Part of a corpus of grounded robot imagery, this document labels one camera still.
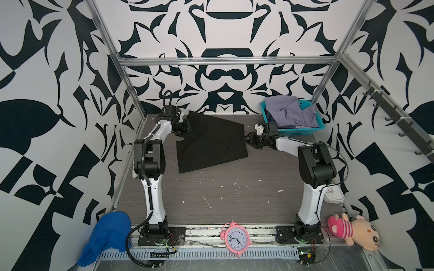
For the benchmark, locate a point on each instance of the black skirt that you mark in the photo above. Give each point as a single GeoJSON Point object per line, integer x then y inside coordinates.
{"type": "Point", "coordinates": [211, 141]}

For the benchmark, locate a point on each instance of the white square clock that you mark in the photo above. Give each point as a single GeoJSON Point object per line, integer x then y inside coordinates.
{"type": "Point", "coordinates": [333, 195]}

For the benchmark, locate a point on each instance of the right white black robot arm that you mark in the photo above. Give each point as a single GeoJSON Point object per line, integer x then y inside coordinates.
{"type": "Point", "coordinates": [317, 171]}

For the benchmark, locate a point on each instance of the small green circuit board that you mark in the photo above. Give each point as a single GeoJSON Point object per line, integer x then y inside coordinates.
{"type": "Point", "coordinates": [307, 255]}

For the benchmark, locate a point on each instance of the teal plastic basket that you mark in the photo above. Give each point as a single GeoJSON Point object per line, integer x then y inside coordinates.
{"type": "Point", "coordinates": [294, 130]}

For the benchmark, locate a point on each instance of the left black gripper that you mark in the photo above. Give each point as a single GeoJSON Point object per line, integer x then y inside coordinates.
{"type": "Point", "coordinates": [187, 128]}

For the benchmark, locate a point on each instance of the blue cloth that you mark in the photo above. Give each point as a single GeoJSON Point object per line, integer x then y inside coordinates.
{"type": "Point", "coordinates": [110, 232]}

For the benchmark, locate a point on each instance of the pink plush pig toy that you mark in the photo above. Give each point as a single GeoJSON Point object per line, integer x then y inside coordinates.
{"type": "Point", "coordinates": [359, 231]}

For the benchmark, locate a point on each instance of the purple grey skirt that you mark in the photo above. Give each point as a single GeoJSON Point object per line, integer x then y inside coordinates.
{"type": "Point", "coordinates": [287, 111]}

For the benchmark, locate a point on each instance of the black wall hook rack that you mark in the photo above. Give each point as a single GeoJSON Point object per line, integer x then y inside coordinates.
{"type": "Point", "coordinates": [407, 124]}

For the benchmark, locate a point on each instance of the dark navy garment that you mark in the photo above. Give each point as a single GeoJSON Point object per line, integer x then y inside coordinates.
{"type": "Point", "coordinates": [271, 120]}

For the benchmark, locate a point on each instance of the pink alarm clock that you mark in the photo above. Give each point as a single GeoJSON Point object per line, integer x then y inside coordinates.
{"type": "Point", "coordinates": [236, 238]}

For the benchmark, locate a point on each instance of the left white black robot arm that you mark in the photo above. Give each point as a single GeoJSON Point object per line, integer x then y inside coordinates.
{"type": "Point", "coordinates": [149, 165]}

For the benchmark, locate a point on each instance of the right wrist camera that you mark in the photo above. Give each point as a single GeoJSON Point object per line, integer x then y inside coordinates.
{"type": "Point", "coordinates": [259, 129]}

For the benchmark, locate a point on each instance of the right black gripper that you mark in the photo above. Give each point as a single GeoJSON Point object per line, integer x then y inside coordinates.
{"type": "Point", "coordinates": [252, 139]}

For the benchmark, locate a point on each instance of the white slotted cable duct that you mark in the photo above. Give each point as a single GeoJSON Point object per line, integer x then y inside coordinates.
{"type": "Point", "coordinates": [286, 253]}

